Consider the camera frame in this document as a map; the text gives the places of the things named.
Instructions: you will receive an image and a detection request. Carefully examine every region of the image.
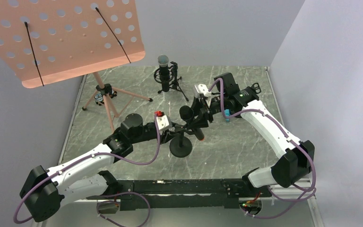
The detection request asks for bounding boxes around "pink perforated music stand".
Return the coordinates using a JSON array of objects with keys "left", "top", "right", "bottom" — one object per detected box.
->
[{"left": 0, "top": 0, "right": 154, "bottom": 132}]

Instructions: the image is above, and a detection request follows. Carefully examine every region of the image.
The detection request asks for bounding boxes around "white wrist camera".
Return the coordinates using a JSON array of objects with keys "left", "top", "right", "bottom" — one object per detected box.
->
[
  {"left": 155, "top": 111, "right": 173, "bottom": 131},
  {"left": 193, "top": 84, "right": 212, "bottom": 100}
]

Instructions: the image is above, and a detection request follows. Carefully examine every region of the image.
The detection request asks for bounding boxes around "black microphone silver grille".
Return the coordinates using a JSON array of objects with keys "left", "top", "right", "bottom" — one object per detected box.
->
[{"left": 157, "top": 54, "right": 170, "bottom": 94}]

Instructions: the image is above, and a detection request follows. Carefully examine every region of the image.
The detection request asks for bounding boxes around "black shock mount tripod stand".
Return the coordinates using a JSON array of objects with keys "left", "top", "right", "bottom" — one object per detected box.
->
[{"left": 153, "top": 54, "right": 189, "bottom": 102}]

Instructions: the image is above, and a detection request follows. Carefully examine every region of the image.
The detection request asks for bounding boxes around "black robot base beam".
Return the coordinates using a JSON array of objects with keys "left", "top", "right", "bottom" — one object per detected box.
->
[{"left": 88, "top": 177, "right": 271, "bottom": 211}]

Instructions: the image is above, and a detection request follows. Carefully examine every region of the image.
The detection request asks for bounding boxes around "black round-base mic stand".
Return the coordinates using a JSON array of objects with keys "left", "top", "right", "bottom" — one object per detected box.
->
[{"left": 169, "top": 138, "right": 192, "bottom": 158}]

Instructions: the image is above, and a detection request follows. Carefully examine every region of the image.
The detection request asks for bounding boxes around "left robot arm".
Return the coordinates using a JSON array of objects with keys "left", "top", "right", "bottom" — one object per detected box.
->
[{"left": 13, "top": 111, "right": 185, "bottom": 224}]

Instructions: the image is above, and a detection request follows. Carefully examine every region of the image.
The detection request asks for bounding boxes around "blue microphone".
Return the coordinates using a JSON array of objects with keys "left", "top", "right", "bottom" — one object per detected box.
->
[{"left": 225, "top": 109, "right": 231, "bottom": 122}]

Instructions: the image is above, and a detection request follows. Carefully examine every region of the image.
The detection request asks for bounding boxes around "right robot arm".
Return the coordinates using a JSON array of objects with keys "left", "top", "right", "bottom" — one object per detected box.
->
[{"left": 181, "top": 73, "right": 316, "bottom": 189}]

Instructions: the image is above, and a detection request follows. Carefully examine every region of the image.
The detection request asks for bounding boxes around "black microphone orange end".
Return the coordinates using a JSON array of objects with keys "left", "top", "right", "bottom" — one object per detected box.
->
[{"left": 179, "top": 105, "right": 205, "bottom": 141}]

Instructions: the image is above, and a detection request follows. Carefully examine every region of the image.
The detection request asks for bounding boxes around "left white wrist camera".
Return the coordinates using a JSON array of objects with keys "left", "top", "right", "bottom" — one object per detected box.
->
[{"left": 155, "top": 111, "right": 173, "bottom": 131}]

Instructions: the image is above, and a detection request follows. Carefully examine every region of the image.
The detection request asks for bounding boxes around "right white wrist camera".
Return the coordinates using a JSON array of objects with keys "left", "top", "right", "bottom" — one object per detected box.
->
[{"left": 193, "top": 84, "right": 212, "bottom": 100}]

